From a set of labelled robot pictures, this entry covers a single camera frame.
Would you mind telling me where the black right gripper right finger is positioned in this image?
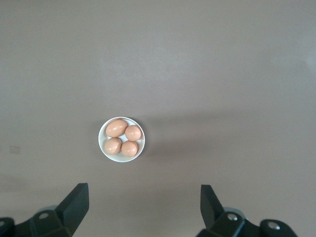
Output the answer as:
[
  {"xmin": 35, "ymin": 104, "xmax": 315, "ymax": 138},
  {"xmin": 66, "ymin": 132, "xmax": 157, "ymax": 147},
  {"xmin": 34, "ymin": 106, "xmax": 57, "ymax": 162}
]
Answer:
[{"xmin": 196, "ymin": 184, "xmax": 246, "ymax": 237}]

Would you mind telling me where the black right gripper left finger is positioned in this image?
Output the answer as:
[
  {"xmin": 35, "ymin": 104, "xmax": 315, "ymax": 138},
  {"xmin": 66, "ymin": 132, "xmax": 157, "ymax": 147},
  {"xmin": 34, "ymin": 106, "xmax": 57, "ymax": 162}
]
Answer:
[{"xmin": 29, "ymin": 182, "xmax": 89, "ymax": 237}]

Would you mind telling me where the large elongated brown egg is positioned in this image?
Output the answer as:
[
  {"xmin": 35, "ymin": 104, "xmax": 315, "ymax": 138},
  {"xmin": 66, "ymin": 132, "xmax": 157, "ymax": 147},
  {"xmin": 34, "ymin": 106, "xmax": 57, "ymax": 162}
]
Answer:
[{"xmin": 106, "ymin": 119, "xmax": 128, "ymax": 138}]

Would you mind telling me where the white round bowl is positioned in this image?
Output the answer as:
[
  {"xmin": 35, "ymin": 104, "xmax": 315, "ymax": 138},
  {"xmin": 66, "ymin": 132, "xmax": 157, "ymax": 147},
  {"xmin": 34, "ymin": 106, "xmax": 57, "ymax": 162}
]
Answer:
[{"xmin": 98, "ymin": 117, "xmax": 146, "ymax": 163}]

